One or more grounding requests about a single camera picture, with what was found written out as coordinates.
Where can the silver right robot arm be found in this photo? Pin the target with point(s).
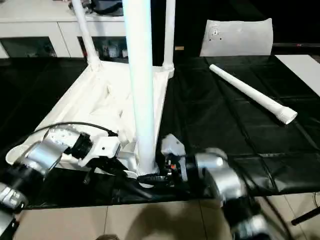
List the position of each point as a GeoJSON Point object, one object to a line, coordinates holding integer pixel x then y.
{"type": "Point", "coordinates": [225, 180]}

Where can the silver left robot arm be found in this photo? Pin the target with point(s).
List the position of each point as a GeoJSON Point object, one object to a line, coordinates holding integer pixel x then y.
{"type": "Point", "coordinates": [42, 155]}

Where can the black work mat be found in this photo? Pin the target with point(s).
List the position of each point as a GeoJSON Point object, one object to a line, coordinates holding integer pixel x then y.
{"type": "Point", "coordinates": [225, 125]}

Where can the small tan label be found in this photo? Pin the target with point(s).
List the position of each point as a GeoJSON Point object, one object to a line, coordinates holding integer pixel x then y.
{"type": "Point", "coordinates": [179, 48]}

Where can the black tripod leg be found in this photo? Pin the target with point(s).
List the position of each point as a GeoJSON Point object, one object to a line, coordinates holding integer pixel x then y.
{"type": "Point", "coordinates": [306, 216]}

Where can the black tall cabinet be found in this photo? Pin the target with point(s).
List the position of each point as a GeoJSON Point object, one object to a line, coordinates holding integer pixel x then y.
{"type": "Point", "coordinates": [190, 25]}

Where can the white glass-door cabinet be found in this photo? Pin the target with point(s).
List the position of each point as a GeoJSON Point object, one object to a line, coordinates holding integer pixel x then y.
{"type": "Point", "coordinates": [37, 27]}

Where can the white flat board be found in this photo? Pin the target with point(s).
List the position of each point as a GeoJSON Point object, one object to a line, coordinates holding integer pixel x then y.
{"type": "Point", "coordinates": [302, 72]}

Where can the black bar red light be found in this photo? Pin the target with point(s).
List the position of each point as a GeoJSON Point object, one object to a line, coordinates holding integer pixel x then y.
{"type": "Point", "coordinates": [297, 45]}

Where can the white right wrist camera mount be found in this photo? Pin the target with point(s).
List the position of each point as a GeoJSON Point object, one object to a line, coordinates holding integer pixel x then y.
{"type": "Point", "coordinates": [172, 145]}

